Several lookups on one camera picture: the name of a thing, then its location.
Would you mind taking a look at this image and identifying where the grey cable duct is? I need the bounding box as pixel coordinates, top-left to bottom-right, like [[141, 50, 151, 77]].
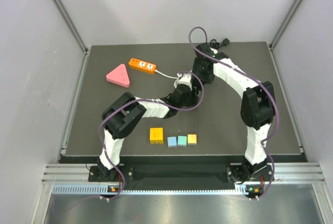
[[52, 184, 260, 195]]

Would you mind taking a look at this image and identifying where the pink triangular socket board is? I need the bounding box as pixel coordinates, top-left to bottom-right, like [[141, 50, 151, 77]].
[[106, 64, 130, 88]]

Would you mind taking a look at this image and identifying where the yellow small plug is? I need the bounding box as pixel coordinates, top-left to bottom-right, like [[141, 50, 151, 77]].
[[187, 134, 197, 145]]

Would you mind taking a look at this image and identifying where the black power cable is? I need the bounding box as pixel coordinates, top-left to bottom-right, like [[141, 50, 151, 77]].
[[209, 38, 231, 49]]

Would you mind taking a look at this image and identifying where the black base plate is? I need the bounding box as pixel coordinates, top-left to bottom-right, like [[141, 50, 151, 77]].
[[88, 163, 273, 183]]

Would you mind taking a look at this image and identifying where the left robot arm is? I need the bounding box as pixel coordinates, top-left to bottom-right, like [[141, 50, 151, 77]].
[[98, 84, 203, 181]]

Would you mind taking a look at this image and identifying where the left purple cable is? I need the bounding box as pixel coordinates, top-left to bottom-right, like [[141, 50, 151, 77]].
[[97, 71, 204, 202]]

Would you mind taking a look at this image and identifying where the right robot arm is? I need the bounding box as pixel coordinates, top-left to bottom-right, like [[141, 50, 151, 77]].
[[192, 43, 279, 183]]

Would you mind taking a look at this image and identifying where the purple cable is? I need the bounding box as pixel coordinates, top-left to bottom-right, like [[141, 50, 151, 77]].
[[188, 27, 281, 201], [97, 71, 204, 202]]

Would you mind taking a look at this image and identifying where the orange power strip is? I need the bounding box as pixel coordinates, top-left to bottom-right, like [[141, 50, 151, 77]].
[[129, 58, 156, 75]]

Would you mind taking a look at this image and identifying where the teal small plug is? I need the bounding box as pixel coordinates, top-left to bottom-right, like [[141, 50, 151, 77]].
[[177, 136, 187, 147]]

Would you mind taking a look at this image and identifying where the white power cable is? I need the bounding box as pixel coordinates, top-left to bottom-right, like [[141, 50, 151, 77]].
[[155, 69, 183, 87]]

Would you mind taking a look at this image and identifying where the light blue small plug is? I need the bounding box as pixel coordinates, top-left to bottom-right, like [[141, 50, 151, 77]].
[[167, 137, 177, 148]]

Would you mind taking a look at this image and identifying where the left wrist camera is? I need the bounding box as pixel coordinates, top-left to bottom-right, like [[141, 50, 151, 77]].
[[174, 73, 192, 87]]

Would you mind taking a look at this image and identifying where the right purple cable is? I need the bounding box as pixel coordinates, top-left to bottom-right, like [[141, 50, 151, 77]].
[[188, 27, 281, 201]]

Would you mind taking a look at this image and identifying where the yellow cube adapter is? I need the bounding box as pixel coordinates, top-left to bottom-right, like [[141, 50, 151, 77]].
[[149, 127, 164, 144]]

